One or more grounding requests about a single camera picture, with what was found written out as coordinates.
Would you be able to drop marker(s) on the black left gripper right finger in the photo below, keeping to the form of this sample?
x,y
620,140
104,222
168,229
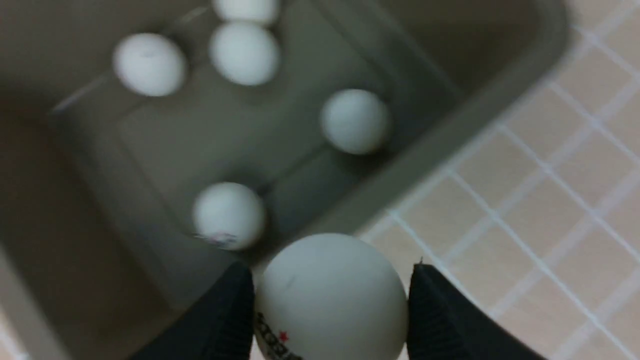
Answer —
x,y
445,325

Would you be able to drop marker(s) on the white ping-pong ball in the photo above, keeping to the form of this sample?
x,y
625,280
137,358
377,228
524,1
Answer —
x,y
355,121
229,215

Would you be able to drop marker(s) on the white ping-pong ball plain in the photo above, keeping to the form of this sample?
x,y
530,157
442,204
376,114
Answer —
x,y
262,12

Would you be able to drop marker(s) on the white ping-pong ball logo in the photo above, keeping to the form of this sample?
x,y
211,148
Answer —
x,y
244,53
330,297
150,64

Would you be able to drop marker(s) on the checkered peach tablecloth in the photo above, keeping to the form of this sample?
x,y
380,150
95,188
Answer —
x,y
537,219

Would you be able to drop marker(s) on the white ping-pong ball front logo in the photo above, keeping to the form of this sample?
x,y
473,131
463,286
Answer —
x,y
244,53

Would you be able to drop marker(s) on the olive green plastic bin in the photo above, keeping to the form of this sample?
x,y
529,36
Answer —
x,y
99,252

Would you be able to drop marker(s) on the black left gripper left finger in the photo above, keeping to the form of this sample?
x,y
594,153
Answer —
x,y
218,326

